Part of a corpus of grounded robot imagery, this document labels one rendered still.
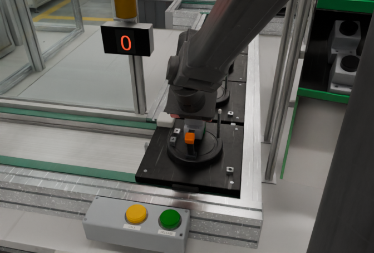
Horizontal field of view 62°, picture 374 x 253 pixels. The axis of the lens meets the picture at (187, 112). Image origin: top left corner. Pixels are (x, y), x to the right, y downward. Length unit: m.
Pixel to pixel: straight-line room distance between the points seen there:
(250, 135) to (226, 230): 0.28
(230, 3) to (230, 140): 0.56
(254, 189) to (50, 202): 0.47
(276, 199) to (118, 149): 0.44
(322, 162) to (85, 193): 0.52
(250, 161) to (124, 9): 0.47
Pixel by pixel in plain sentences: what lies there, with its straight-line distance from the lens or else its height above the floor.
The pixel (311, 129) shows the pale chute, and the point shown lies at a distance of 0.74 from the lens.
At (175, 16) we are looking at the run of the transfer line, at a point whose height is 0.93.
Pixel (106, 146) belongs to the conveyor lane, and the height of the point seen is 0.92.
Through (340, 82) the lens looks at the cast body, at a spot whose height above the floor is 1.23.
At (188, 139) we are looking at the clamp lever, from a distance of 0.67.
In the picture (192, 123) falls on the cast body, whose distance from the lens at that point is 0.73.
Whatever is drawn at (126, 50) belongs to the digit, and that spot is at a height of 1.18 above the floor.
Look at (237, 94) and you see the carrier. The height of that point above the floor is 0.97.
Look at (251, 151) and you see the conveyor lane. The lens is 0.83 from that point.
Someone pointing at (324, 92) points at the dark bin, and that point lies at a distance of 0.61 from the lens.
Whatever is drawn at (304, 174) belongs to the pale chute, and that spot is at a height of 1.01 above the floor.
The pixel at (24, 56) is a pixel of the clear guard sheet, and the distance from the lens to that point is 1.04.
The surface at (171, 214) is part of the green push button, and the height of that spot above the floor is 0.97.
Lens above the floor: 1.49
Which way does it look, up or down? 34 degrees down
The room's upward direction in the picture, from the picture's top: straight up
